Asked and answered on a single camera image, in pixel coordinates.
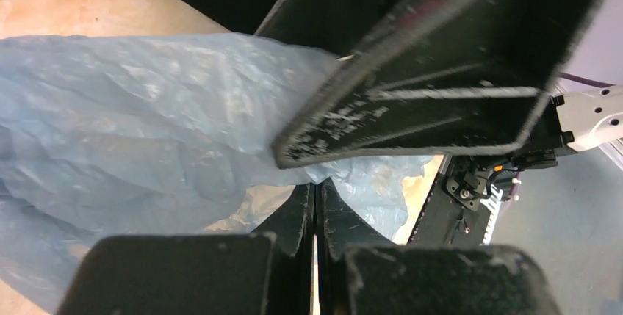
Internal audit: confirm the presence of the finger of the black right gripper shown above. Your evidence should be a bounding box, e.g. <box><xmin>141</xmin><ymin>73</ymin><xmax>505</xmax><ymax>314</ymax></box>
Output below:
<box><xmin>272</xmin><ymin>0</ymin><xmax>605</xmax><ymax>168</ymax></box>
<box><xmin>255</xmin><ymin>0</ymin><xmax>400</xmax><ymax>57</ymax></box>

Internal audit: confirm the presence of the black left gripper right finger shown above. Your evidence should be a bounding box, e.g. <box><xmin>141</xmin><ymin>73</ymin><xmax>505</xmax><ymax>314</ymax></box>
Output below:
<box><xmin>315</xmin><ymin>180</ymin><xmax>561</xmax><ymax>314</ymax></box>

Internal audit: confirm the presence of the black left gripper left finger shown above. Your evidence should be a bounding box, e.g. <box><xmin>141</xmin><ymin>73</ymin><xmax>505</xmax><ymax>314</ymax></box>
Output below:
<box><xmin>58</xmin><ymin>184</ymin><xmax>315</xmax><ymax>314</ymax></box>

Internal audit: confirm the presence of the blue plastic trash bag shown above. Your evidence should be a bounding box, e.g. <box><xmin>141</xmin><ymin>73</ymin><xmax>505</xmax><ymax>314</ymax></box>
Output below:
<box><xmin>1</xmin><ymin>33</ymin><xmax>431</xmax><ymax>312</ymax></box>

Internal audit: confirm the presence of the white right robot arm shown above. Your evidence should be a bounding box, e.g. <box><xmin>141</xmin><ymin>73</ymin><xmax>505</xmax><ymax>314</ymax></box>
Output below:
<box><xmin>256</xmin><ymin>0</ymin><xmax>622</xmax><ymax>167</ymax></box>

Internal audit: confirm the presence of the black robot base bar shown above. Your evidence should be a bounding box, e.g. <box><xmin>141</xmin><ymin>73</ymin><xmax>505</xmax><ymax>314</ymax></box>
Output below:
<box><xmin>407</xmin><ymin>156</ymin><xmax>514</xmax><ymax>247</ymax></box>

